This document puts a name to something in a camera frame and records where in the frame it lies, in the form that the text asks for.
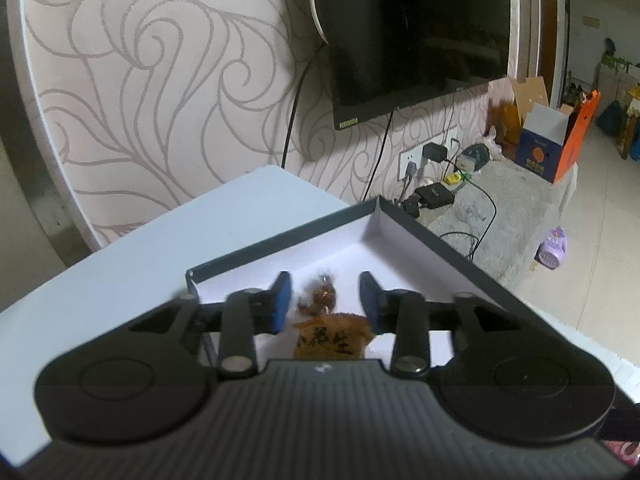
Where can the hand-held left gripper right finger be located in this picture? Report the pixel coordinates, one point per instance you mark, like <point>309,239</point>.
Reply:
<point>370,305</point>

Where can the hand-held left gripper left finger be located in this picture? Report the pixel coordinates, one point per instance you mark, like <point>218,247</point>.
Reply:
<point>282,305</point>

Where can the small brown candy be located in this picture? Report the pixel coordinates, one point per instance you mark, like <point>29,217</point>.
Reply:
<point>317,294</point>

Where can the brown peanut snack packet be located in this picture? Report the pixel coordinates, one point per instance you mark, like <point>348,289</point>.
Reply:
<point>332,340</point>

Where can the dark box with white inside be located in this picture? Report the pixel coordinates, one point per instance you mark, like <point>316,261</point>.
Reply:
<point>365,240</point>

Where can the small black device box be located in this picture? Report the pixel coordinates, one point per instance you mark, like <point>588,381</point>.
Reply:
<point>435,195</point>

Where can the yellow green small item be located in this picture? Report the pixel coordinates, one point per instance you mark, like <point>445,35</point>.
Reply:
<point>456,177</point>

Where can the black plug charger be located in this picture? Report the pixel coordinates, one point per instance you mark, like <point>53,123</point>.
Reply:
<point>435,152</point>

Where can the grey stone bench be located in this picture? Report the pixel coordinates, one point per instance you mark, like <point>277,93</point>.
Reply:
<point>520,220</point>

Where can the white power adapter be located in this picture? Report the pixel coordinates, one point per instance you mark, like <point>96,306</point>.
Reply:
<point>466,161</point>

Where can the round black device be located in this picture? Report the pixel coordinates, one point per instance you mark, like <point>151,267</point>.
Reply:
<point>479,156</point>

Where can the purple plastic toy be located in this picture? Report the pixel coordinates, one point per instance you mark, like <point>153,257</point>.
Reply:
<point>551,250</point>

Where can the blue and orange carton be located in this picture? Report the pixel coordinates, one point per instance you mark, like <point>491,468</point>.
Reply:
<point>550,145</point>

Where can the clear pink candy packet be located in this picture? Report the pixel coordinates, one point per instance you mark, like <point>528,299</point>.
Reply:
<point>625,455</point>

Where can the green potted plant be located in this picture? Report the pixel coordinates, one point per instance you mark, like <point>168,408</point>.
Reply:
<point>614,57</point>

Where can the white wall socket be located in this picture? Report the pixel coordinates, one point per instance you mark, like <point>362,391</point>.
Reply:
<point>425,157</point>

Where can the black wall television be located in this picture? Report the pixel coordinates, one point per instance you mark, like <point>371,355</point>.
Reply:
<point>415,30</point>

